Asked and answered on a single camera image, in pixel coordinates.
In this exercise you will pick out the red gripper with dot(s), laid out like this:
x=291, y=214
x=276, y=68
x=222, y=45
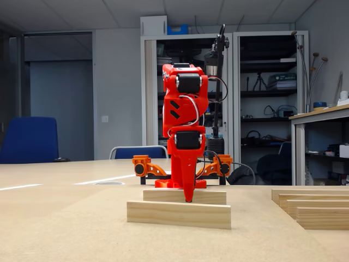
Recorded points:
x=187, y=140

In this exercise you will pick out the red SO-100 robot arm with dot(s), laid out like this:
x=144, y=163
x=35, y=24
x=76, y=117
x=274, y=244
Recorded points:
x=188, y=109

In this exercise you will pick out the orange table clamp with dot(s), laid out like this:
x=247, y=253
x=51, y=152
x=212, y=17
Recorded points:
x=144, y=160
x=227, y=159

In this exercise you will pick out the black gooseneck stand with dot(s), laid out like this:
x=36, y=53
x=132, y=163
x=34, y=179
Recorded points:
x=216, y=147

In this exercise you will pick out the black office chair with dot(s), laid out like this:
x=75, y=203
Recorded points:
x=240, y=177

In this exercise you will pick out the grey metal shelf cabinet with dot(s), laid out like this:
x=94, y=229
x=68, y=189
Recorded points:
x=163, y=36
x=236, y=122

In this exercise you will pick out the dark grey office chair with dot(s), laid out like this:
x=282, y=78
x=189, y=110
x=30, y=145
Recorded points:
x=272, y=169

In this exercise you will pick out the stack of papers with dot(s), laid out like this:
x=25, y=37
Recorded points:
x=164, y=60

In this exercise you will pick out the black flexible mini tripod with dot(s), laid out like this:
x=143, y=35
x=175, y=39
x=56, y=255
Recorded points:
x=260, y=79

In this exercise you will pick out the black computer mouse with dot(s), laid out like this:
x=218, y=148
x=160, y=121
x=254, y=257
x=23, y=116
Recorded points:
x=62, y=159

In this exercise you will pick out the stack of books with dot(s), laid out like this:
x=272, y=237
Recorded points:
x=282, y=82

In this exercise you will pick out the blue plastic box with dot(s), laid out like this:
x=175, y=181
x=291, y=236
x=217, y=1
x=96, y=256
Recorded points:
x=177, y=30

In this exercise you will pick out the white box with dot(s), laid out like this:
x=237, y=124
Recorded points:
x=153, y=26

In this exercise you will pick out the blue office chair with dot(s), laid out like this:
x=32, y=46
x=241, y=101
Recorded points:
x=30, y=139

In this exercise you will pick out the small white carton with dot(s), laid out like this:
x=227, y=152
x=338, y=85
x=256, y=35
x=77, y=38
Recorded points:
x=344, y=151

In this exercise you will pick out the grey desk with wooden top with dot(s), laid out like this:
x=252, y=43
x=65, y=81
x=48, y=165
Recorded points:
x=338, y=110

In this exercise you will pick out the white roll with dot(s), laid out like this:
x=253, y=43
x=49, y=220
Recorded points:
x=344, y=95

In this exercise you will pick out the metal coat stand wooden knobs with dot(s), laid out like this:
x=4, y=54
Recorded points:
x=324, y=59

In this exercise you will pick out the blue chair with grey frame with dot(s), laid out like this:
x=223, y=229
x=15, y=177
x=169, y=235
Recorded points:
x=136, y=153

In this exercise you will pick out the white light switch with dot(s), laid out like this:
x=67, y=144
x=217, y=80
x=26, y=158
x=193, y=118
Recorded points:
x=105, y=119

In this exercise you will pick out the brown fibreboard base plate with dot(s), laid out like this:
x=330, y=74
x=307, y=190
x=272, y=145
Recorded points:
x=81, y=240

